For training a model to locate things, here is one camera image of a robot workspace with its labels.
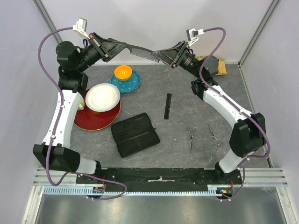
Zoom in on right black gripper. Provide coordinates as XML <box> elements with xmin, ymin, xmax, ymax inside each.
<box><xmin>151</xmin><ymin>40</ymin><xmax>202</xmax><ymax>79</ymax></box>

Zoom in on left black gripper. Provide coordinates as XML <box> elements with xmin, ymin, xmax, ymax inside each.
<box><xmin>76</xmin><ymin>32</ymin><xmax>128</xmax><ymax>72</ymax></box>

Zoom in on black handled comb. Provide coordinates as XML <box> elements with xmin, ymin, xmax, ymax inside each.
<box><xmin>121</xmin><ymin>42</ymin><xmax>160</xmax><ymax>63</ymax></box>

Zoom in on black straight comb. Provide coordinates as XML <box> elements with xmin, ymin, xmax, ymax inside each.
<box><xmin>164</xmin><ymin>93</ymin><xmax>172</xmax><ymax>119</ymax></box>

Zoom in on silver scissors with black blades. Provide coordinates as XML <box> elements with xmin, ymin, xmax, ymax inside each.
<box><xmin>186</xmin><ymin>126</ymin><xmax>197</xmax><ymax>152</ymax></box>

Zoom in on black zipper tool case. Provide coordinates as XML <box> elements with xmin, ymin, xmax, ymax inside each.
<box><xmin>111</xmin><ymin>112</ymin><xmax>160</xmax><ymax>158</ymax></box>

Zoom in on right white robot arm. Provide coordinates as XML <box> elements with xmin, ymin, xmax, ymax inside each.
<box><xmin>152</xmin><ymin>41</ymin><xmax>266</xmax><ymax>184</ymax></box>

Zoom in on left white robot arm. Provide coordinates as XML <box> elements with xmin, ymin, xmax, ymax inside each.
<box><xmin>33</xmin><ymin>33</ymin><xmax>128</xmax><ymax>183</ymax></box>

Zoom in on orange bowl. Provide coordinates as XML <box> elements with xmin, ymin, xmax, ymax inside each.
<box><xmin>114</xmin><ymin>65</ymin><xmax>133</xmax><ymax>81</ymax></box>

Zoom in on teal dotted plate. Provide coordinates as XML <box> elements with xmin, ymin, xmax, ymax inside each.
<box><xmin>110</xmin><ymin>70</ymin><xmax>141</xmax><ymax>93</ymax></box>

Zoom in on woven bamboo basket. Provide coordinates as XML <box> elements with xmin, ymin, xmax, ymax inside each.
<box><xmin>202</xmin><ymin>56</ymin><xmax>227</xmax><ymax>76</ymax></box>

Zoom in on white paper plate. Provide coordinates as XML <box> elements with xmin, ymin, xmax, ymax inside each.
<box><xmin>85</xmin><ymin>83</ymin><xmax>121</xmax><ymax>112</ymax></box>

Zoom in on cream yellow mug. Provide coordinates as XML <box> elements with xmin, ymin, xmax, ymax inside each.
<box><xmin>78</xmin><ymin>98</ymin><xmax>85</xmax><ymax>111</ymax></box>

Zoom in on red round plate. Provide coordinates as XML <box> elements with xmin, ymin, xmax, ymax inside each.
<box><xmin>74</xmin><ymin>89</ymin><xmax>121</xmax><ymax>131</ymax></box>

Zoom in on silver thinning scissors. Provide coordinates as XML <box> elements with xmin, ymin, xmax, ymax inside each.
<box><xmin>208</xmin><ymin>123</ymin><xmax>223</xmax><ymax>148</ymax></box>

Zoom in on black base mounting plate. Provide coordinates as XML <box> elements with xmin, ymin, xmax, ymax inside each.
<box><xmin>76</xmin><ymin>167</ymin><xmax>242</xmax><ymax>192</ymax></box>

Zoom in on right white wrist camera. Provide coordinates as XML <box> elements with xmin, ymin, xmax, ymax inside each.
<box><xmin>186</xmin><ymin>28</ymin><xmax>204</xmax><ymax>47</ymax></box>

